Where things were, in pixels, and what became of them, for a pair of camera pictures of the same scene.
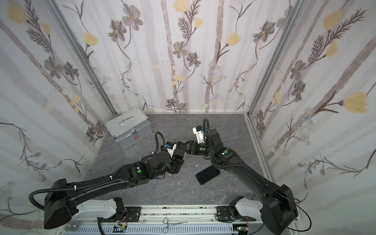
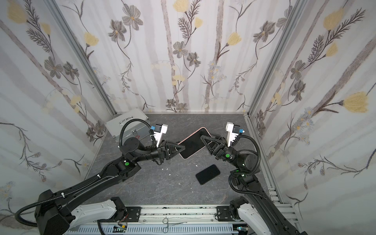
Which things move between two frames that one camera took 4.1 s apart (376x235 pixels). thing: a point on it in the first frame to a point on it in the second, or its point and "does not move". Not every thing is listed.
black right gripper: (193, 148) to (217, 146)
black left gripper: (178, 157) to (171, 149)
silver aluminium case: (130, 128) does not move
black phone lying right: (207, 174) does not move
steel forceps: (165, 221) does not move
